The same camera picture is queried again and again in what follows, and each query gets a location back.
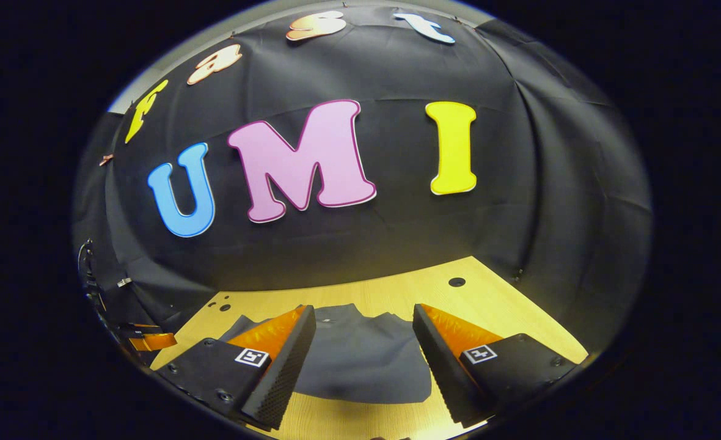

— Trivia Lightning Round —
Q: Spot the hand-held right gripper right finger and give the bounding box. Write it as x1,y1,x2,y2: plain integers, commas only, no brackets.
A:
412,302,578,428

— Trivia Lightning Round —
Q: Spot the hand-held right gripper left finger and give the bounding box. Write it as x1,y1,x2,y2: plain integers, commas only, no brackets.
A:
156,304,317,430

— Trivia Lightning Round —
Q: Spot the grey button shirt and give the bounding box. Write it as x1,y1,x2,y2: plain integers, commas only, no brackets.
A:
219,302,433,405

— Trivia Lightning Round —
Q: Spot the black backdrop cloth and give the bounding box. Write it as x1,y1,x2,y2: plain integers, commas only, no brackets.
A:
72,5,653,367

